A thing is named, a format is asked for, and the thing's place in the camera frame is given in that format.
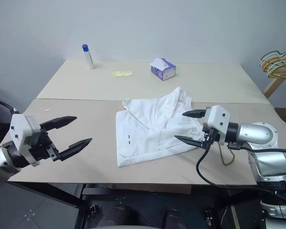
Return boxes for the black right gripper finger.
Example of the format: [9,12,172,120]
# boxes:
[182,108,207,119]
[174,135,203,147]

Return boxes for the black metal table frame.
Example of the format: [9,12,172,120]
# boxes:
[44,183,262,229]

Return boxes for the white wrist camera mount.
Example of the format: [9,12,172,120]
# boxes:
[10,114,41,167]
[202,105,230,146]

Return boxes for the olive wire hanger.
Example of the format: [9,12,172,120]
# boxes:
[218,144,235,166]

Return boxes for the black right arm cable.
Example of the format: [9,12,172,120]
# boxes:
[196,142,286,206]

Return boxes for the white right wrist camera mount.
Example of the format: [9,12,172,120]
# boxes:
[202,105,230,146]

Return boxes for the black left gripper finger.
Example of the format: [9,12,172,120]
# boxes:
[58,137,93,161]
[39,115,78,133]

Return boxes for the purple white tissue box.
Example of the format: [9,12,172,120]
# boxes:
[150,57,177,81]

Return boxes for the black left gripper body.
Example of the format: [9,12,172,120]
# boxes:
[28,130,62,167]

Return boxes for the wooden clothes rack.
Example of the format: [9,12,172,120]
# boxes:
[263,75,286,99]

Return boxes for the yellow plastic packet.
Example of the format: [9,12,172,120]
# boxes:
[112,70,134,78]

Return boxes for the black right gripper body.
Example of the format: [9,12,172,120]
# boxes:
[201,122,221,149]

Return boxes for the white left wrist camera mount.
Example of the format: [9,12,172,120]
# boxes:
[10,114,41,167]

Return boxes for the white shorts garment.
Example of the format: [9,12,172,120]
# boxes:
[115,86,205,168]

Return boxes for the white bottle blue cap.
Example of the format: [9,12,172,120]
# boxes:
[82,43,96,71]

